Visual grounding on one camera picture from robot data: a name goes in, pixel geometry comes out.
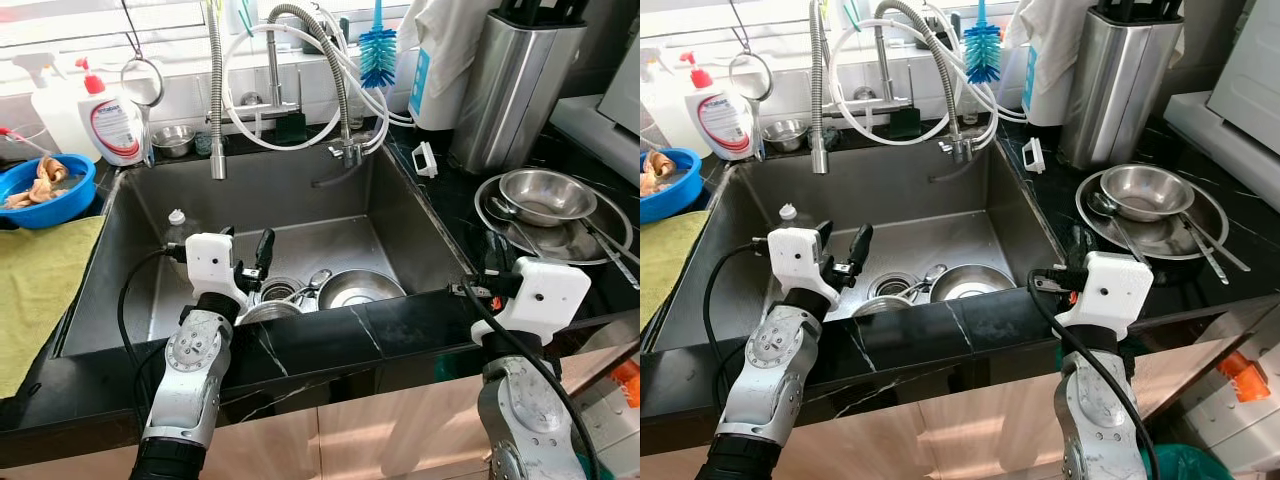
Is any steel cutlery piece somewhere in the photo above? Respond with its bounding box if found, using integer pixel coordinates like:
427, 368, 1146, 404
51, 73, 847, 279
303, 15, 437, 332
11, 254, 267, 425
1178, 210, 1251, 273
598, 248, 638, 292
1190, 235, 1233, 286
578, 218, 641, 271

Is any clear bottle white cap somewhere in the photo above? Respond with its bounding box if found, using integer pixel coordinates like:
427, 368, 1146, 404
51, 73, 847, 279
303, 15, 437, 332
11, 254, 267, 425
163, 208, 196, 256
772, 203, 807, 246

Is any shallow steel saucer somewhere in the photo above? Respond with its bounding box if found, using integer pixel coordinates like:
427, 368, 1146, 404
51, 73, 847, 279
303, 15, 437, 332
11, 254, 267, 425
238, 298, 301, 326
850, 295, 916, 319

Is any stainless steel sink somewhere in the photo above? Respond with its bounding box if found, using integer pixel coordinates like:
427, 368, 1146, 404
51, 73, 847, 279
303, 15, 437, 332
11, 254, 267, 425
55, 145, 481, 359
648, 140, 1069, 353

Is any large steel plate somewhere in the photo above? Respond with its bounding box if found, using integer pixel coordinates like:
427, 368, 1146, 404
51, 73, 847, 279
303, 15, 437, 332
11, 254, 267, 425
474, 172, 635, 267
1076, 168, 1229, 261

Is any small steel bowl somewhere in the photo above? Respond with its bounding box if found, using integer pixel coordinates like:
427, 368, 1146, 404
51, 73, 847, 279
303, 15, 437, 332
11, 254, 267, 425
760, 119, 809, 153
150, 124, 198, 159

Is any steel diverter valve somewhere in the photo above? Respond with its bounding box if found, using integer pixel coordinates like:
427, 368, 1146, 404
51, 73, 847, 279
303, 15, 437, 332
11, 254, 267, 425
328, 140, 373, 169
938, 135, 981, 164

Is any white water purifier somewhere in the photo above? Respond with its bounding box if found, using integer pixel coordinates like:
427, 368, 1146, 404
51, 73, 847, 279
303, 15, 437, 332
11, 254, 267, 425
1010, 0, 1086, 128
405, 0, 501, 133

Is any blue plastic bowl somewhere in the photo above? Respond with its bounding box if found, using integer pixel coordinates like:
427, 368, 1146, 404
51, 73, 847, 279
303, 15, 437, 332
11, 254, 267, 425
640, 148, 704, 225
0, 153, 98, 231

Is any white soap bottle red pump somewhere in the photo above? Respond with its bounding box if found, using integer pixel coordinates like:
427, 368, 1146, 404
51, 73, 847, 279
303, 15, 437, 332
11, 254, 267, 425
76, 57, 151, 168
683, 50, 761, 163

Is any steel knife block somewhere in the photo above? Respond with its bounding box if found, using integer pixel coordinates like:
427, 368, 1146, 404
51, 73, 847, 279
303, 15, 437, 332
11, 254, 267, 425
1062, 0, 1186, 171
450, 0, 588, 176

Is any white countertop appliance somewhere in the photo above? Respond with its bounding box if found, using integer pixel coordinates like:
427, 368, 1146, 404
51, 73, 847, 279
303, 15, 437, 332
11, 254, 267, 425
550, 40, 641, 186
1165, 0, 1280, 181

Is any yellow dish cloth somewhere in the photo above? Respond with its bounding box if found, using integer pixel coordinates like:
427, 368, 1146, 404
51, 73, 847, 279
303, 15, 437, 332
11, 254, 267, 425
0, 215, 106, 399
640, 210, 713, 326

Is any orange plastic piece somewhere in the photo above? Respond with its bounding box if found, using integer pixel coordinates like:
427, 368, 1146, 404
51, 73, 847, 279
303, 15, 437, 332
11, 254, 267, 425
610, 358, 641, 409
1215, 350, 1271, 404

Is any round steel strainer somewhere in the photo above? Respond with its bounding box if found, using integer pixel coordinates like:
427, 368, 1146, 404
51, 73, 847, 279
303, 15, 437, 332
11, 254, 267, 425
728, 52, 774, 104
120, 57, 166, 109

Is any steel sink tap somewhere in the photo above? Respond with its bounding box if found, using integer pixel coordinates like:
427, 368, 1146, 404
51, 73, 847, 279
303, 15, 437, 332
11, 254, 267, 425
835, 20, 916, 119
228, 20, 311, 126

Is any light wood base cabinet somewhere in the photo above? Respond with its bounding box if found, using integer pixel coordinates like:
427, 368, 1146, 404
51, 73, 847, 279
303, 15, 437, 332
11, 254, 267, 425
640, 335, 1251, 480
0, 345, 641, 480

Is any white washing machine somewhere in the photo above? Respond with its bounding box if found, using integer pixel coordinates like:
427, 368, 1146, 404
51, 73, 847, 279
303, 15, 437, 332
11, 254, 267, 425
1150, 335, 1280, 476
575, 355, 641, 480

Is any white spray bottle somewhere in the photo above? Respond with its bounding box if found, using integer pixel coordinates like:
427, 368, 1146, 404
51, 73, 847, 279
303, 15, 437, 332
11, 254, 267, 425
640, 45, 696, 151
12, 50, 96, 161

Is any white hanging cloth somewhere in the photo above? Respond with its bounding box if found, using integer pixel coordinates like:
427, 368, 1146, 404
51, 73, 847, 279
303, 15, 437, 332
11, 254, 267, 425
415, 0, 501, 101
1005, 0, 1086, 96

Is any blue bottle brush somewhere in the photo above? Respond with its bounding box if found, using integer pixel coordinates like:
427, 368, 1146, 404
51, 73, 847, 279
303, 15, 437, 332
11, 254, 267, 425
358, 0, 399, 89
963, 0, 1004, 86

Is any red plastic stick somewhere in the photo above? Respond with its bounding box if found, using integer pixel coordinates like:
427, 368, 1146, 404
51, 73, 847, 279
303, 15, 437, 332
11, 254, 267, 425
0, 126, 46, 156

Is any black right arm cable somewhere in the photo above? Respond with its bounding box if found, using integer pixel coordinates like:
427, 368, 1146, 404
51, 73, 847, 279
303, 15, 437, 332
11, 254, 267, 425
448, 282, 601, 480
1028, 268, 1161, 480

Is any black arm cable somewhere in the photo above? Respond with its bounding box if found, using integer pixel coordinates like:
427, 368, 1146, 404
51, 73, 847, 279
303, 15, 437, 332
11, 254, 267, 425
701, 240, 773, 421
448, 282, 601, 480
117, 243, 193, 441
1028, 268, 1161, 480

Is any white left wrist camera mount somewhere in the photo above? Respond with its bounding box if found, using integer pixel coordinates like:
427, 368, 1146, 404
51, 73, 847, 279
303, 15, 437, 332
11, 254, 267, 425
185, 232, 249, 306
767, 227, 839, 311

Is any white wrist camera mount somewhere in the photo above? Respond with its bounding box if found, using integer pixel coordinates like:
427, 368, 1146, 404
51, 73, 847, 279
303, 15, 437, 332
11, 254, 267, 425
497, 257, 593, 346
767, 227, 839, 311
185, 232, 249, 306
1055, 251, 1156, 341

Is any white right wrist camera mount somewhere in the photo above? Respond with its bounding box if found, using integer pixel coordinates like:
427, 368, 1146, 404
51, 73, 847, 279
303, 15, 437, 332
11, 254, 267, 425
1055, 251, 1156, 341
497, 257, 593, 346

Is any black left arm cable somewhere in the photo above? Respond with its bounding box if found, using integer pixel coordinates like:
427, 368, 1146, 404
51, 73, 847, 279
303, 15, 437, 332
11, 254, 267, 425
117, 243, 193, 441
701, 240, 773, 421

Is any steel sprayer head hose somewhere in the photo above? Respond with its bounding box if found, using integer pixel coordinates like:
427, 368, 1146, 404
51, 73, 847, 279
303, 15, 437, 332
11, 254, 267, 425
205, 0, 229, 181
808, 0, 835, 176

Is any white hose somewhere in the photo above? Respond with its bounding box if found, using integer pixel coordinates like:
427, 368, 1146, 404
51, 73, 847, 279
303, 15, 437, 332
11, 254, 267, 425
330, 10, 416, 128
940, 10, 1031, 126
222, 25, 346, 153
828, 20, 956, 148

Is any flexible steel hose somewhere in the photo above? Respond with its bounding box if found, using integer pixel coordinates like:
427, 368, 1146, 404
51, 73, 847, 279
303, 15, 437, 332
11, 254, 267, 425
880, 0, 971, 146
265, 3, 363, 151

